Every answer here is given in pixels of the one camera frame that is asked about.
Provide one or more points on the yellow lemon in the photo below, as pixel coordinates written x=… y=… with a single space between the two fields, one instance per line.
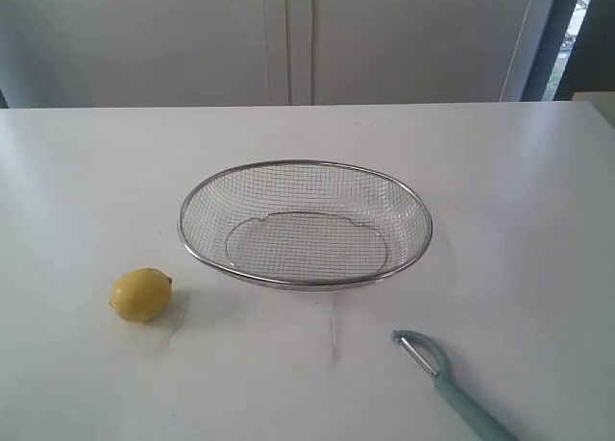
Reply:
x=141 y=295

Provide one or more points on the oval metal mesh basket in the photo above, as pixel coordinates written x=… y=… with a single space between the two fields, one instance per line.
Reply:
x=304 y=224

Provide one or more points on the teal handled vegetable peeler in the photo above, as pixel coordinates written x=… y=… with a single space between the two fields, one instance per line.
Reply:
x=433 y=360

